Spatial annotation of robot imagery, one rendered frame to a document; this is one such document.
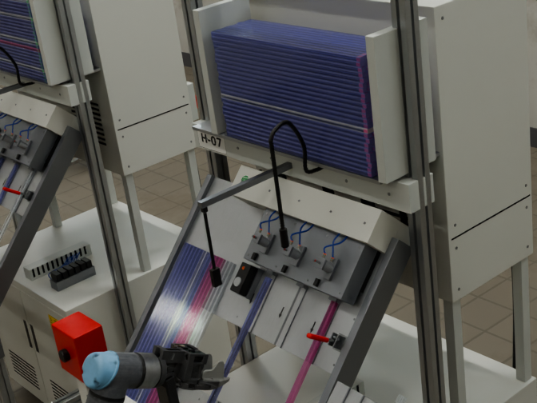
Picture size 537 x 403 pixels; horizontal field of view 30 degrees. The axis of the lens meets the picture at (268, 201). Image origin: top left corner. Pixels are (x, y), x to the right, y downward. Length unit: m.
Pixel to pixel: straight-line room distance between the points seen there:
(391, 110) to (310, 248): 0.41
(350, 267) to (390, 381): 0.71
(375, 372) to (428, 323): 0.60
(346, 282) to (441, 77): 0.49
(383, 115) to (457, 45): 0.27
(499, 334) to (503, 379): 1.37
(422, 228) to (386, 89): 0.33
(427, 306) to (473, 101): 0.48
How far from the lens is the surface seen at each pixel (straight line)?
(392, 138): 2.12
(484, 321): 4.31
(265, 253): 2.39
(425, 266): 2.26
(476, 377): 2.86
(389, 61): 2.07
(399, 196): 2.18
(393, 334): 3.07
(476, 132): 2.36
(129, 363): 2.08
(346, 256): 2.23
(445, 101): 2.25
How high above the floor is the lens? 2.23
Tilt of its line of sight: 23 degrees down
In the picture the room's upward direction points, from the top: 8 degrees counter-clockwise
